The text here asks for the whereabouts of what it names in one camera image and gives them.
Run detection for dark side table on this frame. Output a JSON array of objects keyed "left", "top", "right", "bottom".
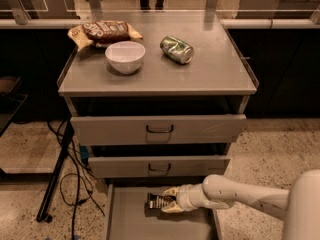
[{"left": 0, "top": 76, "right": 27, "bottom": 136}]

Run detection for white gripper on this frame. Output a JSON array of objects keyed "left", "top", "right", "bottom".
[{"left": 161, "top": 184, "right": 208, "bottom": 214}]

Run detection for grey drawer cabinet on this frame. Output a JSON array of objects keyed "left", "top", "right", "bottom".
[{"left": 57, "top": 9, "right": 260, "bottom": 240}]

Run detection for black stand leg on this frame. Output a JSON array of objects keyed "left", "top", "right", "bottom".
[{"left": 36, "top": 121, "right": 74, "bottom": 222}]

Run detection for green soda can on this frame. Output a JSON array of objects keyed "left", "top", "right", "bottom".
[{"left": 160, "top": 35, "right": 194, "bottom": 65}]

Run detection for black floor cables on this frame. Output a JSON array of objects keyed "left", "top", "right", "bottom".
[{"left": 46, "top": 119, "right": 106, "bottom": 240}]

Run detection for brown chip bag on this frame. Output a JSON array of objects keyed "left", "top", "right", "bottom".
[{"left": 68, "top": 20, "right": 143, "bottom": 51}]

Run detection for white ceramic bowl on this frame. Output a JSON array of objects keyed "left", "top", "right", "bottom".
[{"left": 105, "top": 41, "right": 146, "bottom": 74}]

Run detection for black rxbar chocolate wrapper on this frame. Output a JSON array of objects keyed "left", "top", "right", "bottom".
[{"left": 146, "top": 193, "right": 175, "bottom": 210}]

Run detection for grey bottom drawer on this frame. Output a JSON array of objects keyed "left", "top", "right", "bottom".
[{"left": 102, "top": 183, "right": 222, "bottom": 240}]

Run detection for grey top drawer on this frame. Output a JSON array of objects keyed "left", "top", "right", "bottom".
[{"left": 71, "top": 114, "right": 246, "bottom": 146}]

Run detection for grey middle drawer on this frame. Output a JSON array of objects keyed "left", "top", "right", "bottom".
[{"left": 89, "top": 155, "right": 231, "bottom": 178}]

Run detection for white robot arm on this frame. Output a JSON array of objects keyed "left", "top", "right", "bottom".
[{"left": 161, "top": 170, "right": 320, "bottom": 240}]

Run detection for grey drawer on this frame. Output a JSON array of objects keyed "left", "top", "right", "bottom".
[
  {"left": 71, "top": 114, "right": 246, "bottom": 146},
  {"left": 89, "top": 155, "right": 231, "bottom": 178},
  {"left": 102, "top": 183, "right": 222, "bottom": 240}
]

